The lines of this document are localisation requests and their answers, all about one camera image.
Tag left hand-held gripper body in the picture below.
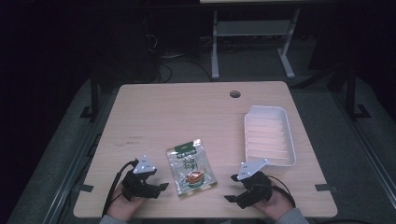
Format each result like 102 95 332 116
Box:
120 154 163 202

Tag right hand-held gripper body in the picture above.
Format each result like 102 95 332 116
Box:
236 158 275 210

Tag clear green snack packet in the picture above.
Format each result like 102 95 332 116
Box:
165 138 218 197

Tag white plastic tray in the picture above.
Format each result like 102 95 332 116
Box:
244 105 297 168

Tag person's left hand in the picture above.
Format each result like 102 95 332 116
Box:
106 183 148 222

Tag person's right hand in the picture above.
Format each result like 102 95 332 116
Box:
251 183 295 221

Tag black metal stand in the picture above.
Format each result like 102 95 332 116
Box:
345 66 373 123
79 77 101 123

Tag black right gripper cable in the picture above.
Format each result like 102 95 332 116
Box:
266 175 296 209

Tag black floor cables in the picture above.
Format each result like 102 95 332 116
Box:
144 31 214 84

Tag white metal desk frame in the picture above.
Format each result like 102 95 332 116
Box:
210 8 302 80

